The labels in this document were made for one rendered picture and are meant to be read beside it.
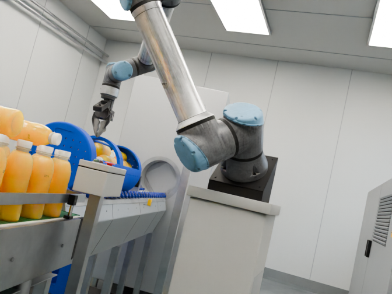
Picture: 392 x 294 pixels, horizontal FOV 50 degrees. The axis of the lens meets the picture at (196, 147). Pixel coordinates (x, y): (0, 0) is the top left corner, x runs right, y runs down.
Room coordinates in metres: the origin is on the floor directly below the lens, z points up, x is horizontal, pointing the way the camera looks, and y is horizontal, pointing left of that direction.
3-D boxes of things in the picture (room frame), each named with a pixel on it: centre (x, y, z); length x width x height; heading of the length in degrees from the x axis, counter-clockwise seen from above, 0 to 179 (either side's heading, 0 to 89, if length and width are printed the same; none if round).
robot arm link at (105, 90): (2.09, 0.49, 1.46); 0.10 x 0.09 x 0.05; 82
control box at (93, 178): (1.42, 0.29, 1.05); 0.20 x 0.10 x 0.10; 173
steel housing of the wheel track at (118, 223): (2.70, 0.41, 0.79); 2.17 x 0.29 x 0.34; 173
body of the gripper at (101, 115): (2.10, 0.49, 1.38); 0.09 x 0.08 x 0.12; 172
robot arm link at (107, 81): (2.09, 0.49, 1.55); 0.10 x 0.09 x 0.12; 26
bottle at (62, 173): (1.39, 0.42, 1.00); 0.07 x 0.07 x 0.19
